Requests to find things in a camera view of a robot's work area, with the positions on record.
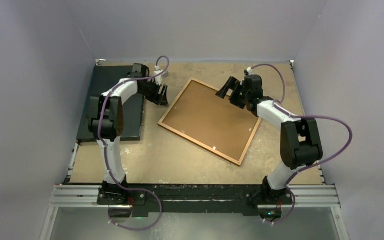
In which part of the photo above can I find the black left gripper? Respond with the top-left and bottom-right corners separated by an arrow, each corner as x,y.
139,79 -> 168,107

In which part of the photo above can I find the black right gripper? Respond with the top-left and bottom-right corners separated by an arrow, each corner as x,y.
216,76 -> 251,110

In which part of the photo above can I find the brown frame backing board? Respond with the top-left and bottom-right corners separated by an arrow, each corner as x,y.
161,80 -> 260,163

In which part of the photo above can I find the light wooden picture frame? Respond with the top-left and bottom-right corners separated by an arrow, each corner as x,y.
157,77 -> 262,167

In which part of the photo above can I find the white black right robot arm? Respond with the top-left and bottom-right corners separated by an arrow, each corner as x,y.
216,74 -> 323,204

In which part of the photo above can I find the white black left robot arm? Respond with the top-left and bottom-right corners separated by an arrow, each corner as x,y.
87,64 -> 169,205

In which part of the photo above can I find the dark blue electronics box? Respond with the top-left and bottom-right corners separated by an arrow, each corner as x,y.
76,64 -> 149,144

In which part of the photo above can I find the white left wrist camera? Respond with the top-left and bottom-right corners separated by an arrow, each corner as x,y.
153,66 -> 169,86

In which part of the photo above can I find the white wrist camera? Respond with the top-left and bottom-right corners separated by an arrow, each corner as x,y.
153,66 -> 169,86
244,67 -> 254,76

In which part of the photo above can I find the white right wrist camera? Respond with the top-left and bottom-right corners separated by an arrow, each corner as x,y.
244,67 -> 254,76

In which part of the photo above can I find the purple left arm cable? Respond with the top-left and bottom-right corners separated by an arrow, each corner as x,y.
97,55 -> 171,232

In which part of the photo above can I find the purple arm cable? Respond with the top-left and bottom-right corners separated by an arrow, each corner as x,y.
244,63 -> 354,226
97,55 -> 171,232

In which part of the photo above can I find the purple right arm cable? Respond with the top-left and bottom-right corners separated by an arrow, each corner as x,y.
244,63 -> 354,226

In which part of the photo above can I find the aluminium rail base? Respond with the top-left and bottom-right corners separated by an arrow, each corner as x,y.
40,184 -> 349,240

